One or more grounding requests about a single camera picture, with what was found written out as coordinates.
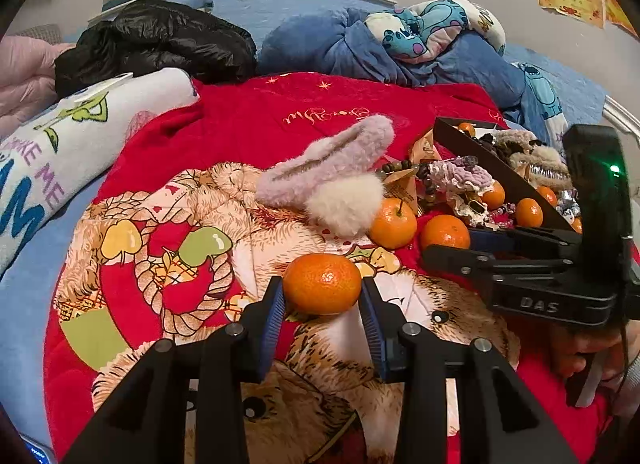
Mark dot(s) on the blue stitch print duvet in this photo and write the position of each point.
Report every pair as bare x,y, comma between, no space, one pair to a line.
436,42

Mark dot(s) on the orange mandarin by box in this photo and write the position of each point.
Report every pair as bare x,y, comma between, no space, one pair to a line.
494,196

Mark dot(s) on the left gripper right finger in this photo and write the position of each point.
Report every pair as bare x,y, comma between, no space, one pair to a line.
500,420

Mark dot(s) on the white grinch print pillow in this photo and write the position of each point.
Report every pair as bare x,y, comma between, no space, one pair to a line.
48,160

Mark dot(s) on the lilac knitted scrunchie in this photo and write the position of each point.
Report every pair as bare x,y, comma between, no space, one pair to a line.
460,174

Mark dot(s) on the red teddy print blanket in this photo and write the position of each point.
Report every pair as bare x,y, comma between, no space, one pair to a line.
175,244

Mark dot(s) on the person right hand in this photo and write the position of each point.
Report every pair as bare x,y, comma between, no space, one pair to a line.
602,358

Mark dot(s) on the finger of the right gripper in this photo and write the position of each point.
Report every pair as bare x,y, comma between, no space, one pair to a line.
534,243
482,266

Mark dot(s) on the pink quilted blanket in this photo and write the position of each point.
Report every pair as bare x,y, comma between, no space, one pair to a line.
27,79

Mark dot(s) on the white phone on pillow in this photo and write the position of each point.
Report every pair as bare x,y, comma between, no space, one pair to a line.
101,87

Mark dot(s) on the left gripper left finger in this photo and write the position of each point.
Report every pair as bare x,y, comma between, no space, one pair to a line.
144,419

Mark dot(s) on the orange mandarin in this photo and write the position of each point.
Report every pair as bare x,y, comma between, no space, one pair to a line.
446,230
494,196
528,213
321,284

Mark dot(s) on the black shallow box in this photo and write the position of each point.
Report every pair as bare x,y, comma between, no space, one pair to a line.
560,208

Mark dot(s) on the small mandarin in box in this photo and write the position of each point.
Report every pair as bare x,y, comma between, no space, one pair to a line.
467,128

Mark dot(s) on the lilac fluffy slipper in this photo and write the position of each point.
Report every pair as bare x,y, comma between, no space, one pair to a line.
332,180

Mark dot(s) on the gold pyramid snack packet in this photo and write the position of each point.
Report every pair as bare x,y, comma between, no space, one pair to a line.
423,150

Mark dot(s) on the black puffer jacket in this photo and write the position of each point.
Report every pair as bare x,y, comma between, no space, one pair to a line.
149,35

